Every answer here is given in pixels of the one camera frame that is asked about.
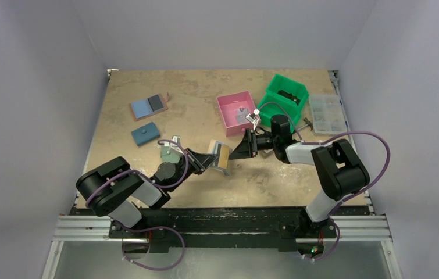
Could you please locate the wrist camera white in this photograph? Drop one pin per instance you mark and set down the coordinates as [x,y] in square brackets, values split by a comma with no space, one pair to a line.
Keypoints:
[253,118]
[176,140]

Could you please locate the blue card holder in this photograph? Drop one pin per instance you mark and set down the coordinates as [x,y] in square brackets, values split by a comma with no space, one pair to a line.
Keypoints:
[145,134]

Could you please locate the tan card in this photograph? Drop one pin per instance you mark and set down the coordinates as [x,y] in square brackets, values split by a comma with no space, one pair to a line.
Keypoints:
[223,152]

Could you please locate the green card holder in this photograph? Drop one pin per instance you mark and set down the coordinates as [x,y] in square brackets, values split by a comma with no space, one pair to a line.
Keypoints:
[170,153]

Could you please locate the front green bin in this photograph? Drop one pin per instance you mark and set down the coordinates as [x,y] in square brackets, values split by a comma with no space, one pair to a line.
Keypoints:
[271,103]

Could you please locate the hammer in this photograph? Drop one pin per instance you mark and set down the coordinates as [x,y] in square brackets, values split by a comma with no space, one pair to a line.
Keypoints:
[307,123]

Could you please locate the clear screw organizer box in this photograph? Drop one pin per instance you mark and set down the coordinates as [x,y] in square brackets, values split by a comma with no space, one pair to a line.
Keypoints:
[327,114]

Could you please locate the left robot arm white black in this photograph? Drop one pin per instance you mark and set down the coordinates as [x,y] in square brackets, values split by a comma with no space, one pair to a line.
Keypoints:
[107,188]

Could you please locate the rear green bin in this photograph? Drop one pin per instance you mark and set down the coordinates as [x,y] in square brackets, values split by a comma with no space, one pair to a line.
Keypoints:
[280,82]

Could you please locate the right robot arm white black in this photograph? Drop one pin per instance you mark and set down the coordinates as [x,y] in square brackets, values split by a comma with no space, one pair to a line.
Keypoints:
[339,169]

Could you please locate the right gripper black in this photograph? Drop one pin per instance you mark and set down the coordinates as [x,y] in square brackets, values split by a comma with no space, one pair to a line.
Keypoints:
[252,142]

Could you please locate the black object in bin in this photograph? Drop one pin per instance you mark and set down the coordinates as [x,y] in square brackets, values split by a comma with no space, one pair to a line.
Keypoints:
[289,96]

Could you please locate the green bin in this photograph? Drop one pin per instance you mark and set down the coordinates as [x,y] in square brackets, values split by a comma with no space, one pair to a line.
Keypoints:
[280,82]
[271,103]

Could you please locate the open brown card holder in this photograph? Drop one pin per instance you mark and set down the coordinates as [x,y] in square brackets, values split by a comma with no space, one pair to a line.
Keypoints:
[150,106]

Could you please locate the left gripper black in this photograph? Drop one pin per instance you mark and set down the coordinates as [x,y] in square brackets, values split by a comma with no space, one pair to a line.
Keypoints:
[199,162]

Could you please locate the cards in pink box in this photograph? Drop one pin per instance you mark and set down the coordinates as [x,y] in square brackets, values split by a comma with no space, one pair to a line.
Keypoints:
[241,116]

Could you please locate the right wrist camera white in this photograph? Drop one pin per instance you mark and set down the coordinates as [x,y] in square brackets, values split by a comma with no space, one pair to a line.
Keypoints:
[253,118]

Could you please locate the pink box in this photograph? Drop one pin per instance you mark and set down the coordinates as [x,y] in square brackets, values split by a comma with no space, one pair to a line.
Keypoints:
[228,105]

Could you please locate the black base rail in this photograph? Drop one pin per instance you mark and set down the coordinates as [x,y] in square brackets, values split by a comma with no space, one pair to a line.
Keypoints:
[237,227]

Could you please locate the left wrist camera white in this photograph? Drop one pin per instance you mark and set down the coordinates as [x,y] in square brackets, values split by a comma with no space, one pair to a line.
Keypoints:
[176,140]

